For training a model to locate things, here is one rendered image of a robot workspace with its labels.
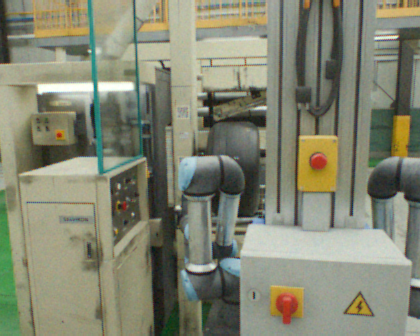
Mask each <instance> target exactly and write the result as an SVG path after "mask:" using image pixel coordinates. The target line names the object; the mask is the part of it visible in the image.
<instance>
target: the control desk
mask: <svg viewBox="0 0 420 336"><path fill-rule="evenodd" d="M19 186H20V193H21V205H22V212H23V224H24V231H25V244H26V250H27V257H28V270H29V276H30V288H31V295H32V308H33V314H34V327H35V334H36V336H154V317H153V302H152V272H151V257H150V228H149V222H148V220H149V210H148V180H147V165H146V157H140V158H138V159H137V160H133V161H132V162H129V163H127V164H125V165H123V166H120V167H119V168H116V169H115V170H111V171H110V172H107V173H105V174H99V173H98V157H77V158H74V159H72V160H67V161H65V162H61V163H58V164H53V165H51V166H46V167H44V168H40V169H37V170H32V171H30V172H25V173H23V174H19Z"/></svg>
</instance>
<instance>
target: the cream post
mask: <svg viewBox="0 0 420 336"><path fill-rule="evenodd" d="M169 37H170V58H171V99H172V119H173V160H174V180H175V207H176V206H178V205H181V195H182V193H183V191H180V190H179V186H178V173H179V169H178V156H190V157H194V156H196V157H198V116H197V85H196V23H195V0H169ZM176 105H190V119H177V112H176ZM179 132H188V138H179ZM176 242H177V282H178V303H179V336H201V334H202V303H201V301H189V300H188V299H187V297H186V294H185V292H184V287H183V283H182V280H181V270H186V264H185V257H184V234H183V233H181V230H180V229H176Z"/></svg>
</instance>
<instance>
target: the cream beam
mask: <svg viewBox="0 0 420 336"><path fill-rule="evenodd" d="M257 90H259V91H267V66H223V67H202V91H215V92H234V91H257Z"/></svg>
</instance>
